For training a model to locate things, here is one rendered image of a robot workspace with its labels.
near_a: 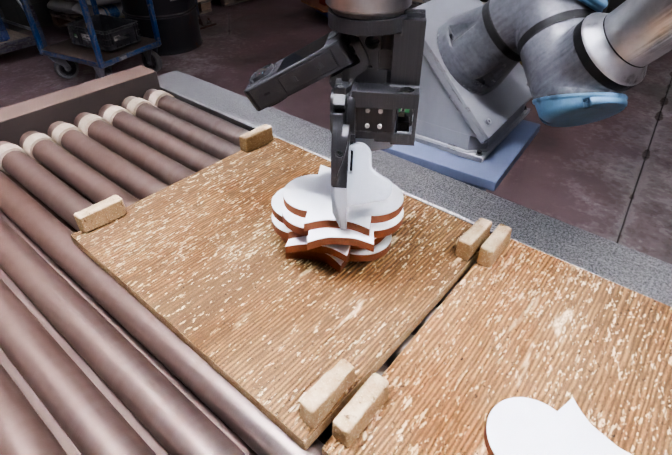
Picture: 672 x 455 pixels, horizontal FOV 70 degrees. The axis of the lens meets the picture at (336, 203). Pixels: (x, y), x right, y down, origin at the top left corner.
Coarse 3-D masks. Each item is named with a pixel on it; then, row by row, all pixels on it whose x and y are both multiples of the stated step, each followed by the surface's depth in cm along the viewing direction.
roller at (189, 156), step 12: (108, 108) 94; (120, 108) 94; (108, 120) 93; (120, 120) 91; (132, 120) 90; (132, 132) 89; (144, 132) 87; (156, 132) 86; (156, 144) 85; (168, 144) 83; (180, 144) 83; (168, 156) 84; (180, 156) 81; (192, 156) 80; (204, 156) 79; (192, 168) 80
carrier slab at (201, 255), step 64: (192, 192) 68; (256, 192) 68; (128, 256) 57; (192, 256) 57; (256, 256) 57; (384, 256) 57; (448, 256) 57; (192, 320) 50; (256, 320) 50; (320, 320) 50; (384, 320) 50; (256, 384) 44
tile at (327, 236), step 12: (288, 216) 53; (396, 216) 53; (288, 228) 53; (300, 228) 51; (324, 228) 51; (336, 228) 51; (372, 228) 51; (384, 228) 51; (396, 228) 52; (312, 240) 49; (324, 240) 50; (336, 240) 50; (348, 240) 50; (360, 240) 50; (372, 240) 49
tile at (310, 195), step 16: (304, 176) 57; (320, 176) 57; (288, 192) 54; (304, 192) 54; (320, 192) 54; (400, 192) 54; (288, 208) 53; (304, 208) 52; (320, 208) 52; (352, 208) 52; (368, 208) 52; (384, 208) 52; (400, 208) 53; (304, 224) 50; (320, 224) 51; (336, 224) 51; (352, 224) 50; (368, 224) 50
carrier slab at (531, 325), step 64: (512, 256) 57; (448, 320) 50; (512, 320) 50; (576, 320) 50; (640, 320) 50; (448, 384) 44; (512, 384) 44; (576, 384) 44; (640, 384) 44; (384, 448) 39; (448, 448) 39; (640, 448) 39
